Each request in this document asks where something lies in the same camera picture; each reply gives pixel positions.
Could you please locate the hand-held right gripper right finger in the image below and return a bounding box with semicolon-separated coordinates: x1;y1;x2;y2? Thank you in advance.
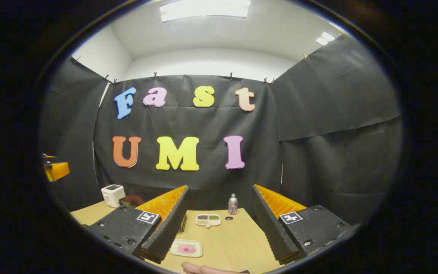
251;184;353;266

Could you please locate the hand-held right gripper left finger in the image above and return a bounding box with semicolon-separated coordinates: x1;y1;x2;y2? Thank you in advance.
86;185;190;264

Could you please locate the white square plate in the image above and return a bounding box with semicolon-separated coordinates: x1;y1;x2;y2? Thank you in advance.
169;239;203;258

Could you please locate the black electric oven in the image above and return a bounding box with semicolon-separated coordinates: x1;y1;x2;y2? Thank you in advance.
119;193;187;233

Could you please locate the white divided snack tray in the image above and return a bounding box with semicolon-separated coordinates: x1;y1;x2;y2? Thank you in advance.
195;213;222;228

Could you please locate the white toaster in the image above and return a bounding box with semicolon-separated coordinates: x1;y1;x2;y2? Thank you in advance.
101;184;126;208

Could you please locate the small ceiling light panel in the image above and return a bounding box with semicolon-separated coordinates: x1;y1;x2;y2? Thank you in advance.
315;31;336;46

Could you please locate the large ceiling light panel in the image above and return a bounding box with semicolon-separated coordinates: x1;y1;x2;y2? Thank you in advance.
159;0;252;22

